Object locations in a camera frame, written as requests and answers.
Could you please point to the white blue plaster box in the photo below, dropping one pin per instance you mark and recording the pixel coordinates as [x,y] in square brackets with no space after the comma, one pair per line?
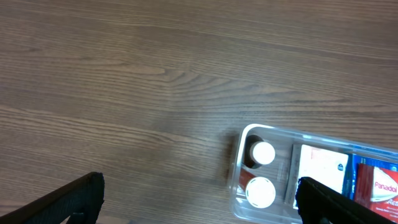
[325,166]

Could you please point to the blue medicine box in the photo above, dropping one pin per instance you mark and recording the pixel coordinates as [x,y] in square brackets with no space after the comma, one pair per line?
[352,168]

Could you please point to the dark bottle white cap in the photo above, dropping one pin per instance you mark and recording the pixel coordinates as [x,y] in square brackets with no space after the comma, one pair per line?
[257,152]

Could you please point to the orange bottle white cap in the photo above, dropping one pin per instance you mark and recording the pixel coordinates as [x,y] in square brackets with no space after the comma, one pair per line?
[259,191]

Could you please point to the red medicine box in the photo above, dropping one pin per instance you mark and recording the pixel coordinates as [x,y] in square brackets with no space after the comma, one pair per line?
[376,189]

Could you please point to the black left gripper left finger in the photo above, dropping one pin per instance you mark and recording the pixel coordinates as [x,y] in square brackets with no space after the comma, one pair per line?
[79,201]

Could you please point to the clear plastic container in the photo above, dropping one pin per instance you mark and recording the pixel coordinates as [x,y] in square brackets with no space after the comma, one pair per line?
[278,170]

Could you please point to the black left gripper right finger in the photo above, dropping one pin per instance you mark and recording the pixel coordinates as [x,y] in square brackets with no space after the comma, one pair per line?
[319,204]

